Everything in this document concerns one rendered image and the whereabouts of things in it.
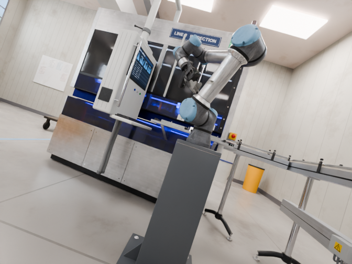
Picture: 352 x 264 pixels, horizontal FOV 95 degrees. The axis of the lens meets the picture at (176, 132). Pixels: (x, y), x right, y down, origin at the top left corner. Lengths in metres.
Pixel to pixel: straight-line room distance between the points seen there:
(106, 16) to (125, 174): 2.04
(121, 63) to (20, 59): 7.32
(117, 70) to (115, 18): 1.20
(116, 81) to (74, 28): 6.53
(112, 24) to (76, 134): 1.47
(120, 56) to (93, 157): 1.23
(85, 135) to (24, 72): 6.36
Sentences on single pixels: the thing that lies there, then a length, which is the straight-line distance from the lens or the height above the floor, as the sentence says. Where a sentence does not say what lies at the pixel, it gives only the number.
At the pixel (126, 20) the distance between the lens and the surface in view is 2.56.
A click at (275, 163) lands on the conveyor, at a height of 0.87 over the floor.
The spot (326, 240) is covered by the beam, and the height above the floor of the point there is 0.48.
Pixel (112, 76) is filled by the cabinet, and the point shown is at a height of 1.11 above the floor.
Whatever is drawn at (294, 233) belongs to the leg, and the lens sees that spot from 1.91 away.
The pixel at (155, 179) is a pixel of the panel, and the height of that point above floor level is 0.28.
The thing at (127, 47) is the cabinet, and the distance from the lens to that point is 1.61.
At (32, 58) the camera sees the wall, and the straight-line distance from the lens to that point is 8.42.
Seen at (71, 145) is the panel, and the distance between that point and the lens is 2.41.
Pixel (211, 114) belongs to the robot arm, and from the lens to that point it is 0.96.
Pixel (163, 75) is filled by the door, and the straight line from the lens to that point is 2.02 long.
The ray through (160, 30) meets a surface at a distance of 2.31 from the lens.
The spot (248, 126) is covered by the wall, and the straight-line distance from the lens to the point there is 5.97.
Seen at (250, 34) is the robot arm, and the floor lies 1.32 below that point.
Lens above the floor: 0.79
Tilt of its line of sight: 2 degrees up
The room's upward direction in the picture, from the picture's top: 19 degrees clockwise
